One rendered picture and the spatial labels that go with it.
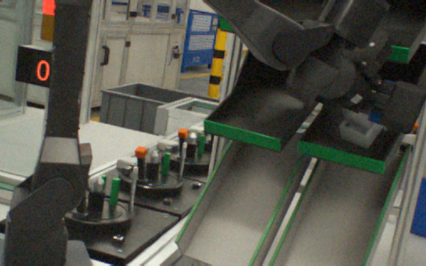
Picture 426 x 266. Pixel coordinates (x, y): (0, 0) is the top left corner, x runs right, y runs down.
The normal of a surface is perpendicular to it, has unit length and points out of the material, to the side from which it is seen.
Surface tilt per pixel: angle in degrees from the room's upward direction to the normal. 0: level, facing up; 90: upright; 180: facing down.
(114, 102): 90
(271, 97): 25
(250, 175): 45
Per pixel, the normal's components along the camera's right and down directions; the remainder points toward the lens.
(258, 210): -0.22, -0.60
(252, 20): -0.19, -0.07
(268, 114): -0.06, -0.83
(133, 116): -0.31, 0.16
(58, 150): 0.25, -0.27
